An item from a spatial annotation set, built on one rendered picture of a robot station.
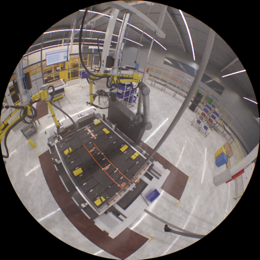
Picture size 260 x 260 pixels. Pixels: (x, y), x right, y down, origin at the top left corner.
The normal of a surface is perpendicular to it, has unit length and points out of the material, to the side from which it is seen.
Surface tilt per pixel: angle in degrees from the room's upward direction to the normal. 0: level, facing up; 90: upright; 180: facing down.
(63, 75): 90
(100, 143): 0
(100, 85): 90
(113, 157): 0
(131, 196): 0
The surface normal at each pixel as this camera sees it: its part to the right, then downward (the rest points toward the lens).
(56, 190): 0.19, -0.69
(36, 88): 0.73, 0.58
